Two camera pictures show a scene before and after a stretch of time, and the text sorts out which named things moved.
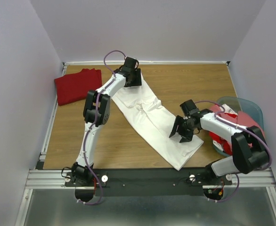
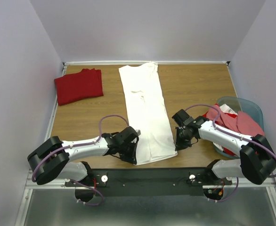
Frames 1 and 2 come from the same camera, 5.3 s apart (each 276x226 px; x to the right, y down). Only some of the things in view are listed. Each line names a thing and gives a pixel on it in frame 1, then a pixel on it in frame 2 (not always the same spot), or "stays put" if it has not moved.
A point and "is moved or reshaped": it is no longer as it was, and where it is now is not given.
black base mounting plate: (148, 182) stays put
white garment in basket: (227, 109) stays put
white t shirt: (155, 120) is moved or reshaped
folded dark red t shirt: (74, 87) stays put
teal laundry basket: (238, 110) stays put
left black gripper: (137, 81) → (132, 157)
